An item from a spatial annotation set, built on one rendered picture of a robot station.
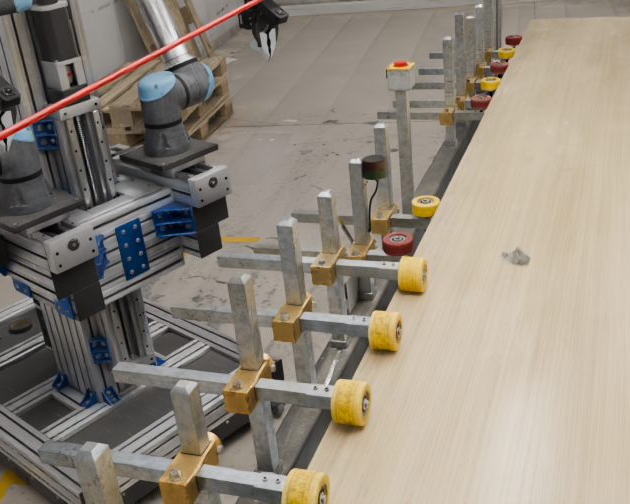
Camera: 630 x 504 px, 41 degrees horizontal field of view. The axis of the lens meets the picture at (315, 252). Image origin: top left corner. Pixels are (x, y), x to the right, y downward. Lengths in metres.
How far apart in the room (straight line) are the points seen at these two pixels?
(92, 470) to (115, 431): 1.69
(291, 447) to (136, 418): 1.12
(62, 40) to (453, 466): 1.62
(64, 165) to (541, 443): 1.64
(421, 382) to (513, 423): 0.21
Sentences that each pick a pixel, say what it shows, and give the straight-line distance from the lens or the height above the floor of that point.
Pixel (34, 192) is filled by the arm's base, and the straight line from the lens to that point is 2.41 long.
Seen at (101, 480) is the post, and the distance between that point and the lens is 1.21.
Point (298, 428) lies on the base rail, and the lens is 1.92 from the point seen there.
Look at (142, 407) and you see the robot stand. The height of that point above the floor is 0.21.
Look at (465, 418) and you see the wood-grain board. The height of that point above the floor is 0.90.
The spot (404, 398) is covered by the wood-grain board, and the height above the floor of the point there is 0.90.
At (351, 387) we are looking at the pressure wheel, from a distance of 1.55.
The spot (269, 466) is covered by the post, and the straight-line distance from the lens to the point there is 1.78.
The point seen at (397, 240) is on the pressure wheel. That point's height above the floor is 0.91.
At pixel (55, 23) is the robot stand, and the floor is 1.48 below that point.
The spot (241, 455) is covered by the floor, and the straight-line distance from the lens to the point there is 3.00.
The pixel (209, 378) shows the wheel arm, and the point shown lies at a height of 0.96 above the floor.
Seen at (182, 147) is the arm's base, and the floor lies 1.06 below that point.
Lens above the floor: 1.88
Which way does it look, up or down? 26 degrees down
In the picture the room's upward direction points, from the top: 6 degrees counter-clockwise
